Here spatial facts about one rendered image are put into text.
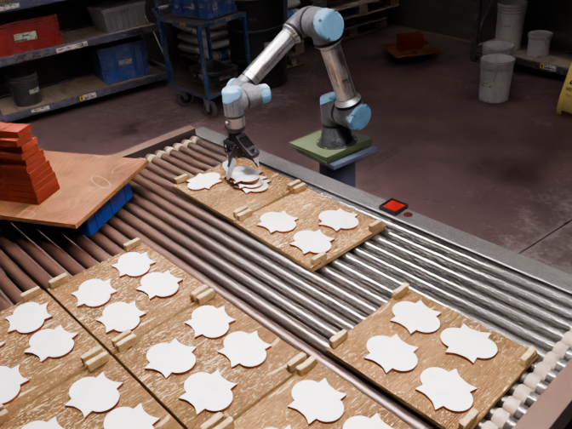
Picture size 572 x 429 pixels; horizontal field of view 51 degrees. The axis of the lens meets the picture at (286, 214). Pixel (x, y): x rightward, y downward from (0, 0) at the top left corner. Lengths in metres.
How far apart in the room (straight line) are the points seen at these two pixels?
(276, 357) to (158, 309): 0.41
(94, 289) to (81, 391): 0.42
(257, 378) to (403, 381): 0.36
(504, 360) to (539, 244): 2.21
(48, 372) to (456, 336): 1.08
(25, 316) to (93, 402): 0.45
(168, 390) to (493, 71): 4.62
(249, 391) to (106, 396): 0.35
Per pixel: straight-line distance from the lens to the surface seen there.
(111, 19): 6.41
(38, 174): 2.32
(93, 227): 2.28
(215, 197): 2.34
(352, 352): 1.61
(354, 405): 1.50
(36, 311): 1.95
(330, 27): 2.40
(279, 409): 1.49
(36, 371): 1.77
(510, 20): 6.70
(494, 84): 5.72
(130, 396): 1.60
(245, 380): 1.57
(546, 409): 1.54
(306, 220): 2.14
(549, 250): 3.77
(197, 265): 2.02
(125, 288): 1.95
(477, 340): 1.67
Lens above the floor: 2.06
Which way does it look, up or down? 31 degrees down
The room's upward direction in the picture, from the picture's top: 5 degrees counter-clockwise
